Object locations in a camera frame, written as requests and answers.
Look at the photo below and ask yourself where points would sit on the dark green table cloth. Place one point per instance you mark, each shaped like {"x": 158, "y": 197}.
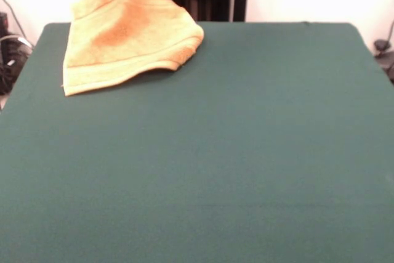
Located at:
{"x": 215, "y": 167}

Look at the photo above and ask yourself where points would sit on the dark grey stand base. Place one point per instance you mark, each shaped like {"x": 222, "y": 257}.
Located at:
{"x": 386, "y": 59}

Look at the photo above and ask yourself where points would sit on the black equipment pile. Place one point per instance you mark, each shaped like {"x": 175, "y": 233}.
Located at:
{"x": 9, "y": 69}

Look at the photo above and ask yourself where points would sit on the orange terry towel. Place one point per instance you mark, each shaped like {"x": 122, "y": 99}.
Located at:
{"x": 123, "y": 38}

